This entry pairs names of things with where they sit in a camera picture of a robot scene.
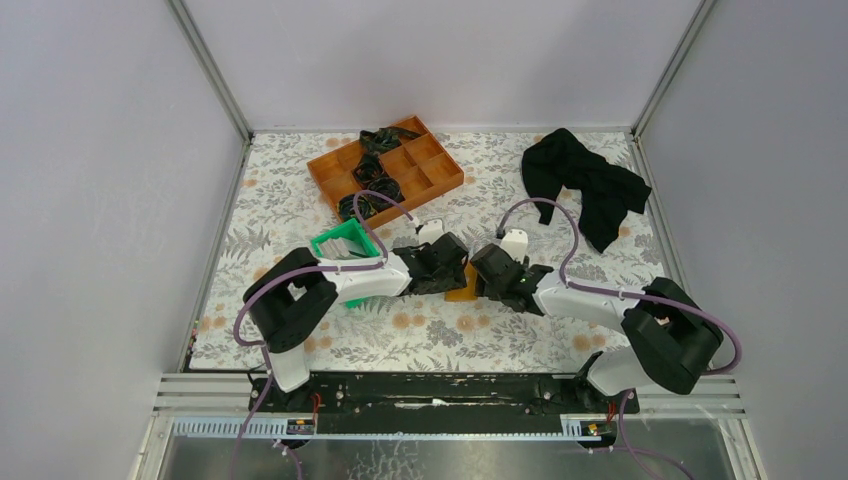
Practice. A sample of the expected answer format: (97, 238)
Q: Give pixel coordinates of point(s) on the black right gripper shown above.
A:
(485, 289)

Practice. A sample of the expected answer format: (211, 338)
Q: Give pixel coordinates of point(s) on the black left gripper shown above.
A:
(452, 280)

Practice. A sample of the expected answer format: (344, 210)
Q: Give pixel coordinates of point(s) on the orange leather card holder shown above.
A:
(468, 292)

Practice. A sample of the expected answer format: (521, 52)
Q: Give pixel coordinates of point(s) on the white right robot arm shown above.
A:
(670, 343)

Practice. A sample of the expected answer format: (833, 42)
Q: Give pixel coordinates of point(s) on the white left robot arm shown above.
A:
(291, 299)

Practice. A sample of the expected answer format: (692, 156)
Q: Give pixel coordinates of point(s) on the stack of white cards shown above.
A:
(342, 248)

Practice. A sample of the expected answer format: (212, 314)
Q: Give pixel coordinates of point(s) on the rolled dark belt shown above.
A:
(354, 206)
(368, 170)
(388, 192)

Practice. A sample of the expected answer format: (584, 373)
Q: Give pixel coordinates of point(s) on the green plastic bin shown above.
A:
(353, 230)

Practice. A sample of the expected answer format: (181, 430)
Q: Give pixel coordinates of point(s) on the wooden compartment tray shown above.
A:
(417, 170)

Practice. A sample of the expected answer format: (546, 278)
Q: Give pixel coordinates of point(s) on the black cloth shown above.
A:
(608, 192)

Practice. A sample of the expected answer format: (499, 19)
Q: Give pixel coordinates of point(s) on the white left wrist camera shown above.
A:
(430, 231)

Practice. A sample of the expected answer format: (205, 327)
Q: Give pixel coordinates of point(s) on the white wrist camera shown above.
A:
(430, 231)
(515, 243)

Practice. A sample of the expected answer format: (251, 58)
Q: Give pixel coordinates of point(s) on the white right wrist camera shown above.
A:
(515, 243)

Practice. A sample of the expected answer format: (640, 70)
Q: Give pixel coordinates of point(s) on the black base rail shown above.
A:
(437, 403)

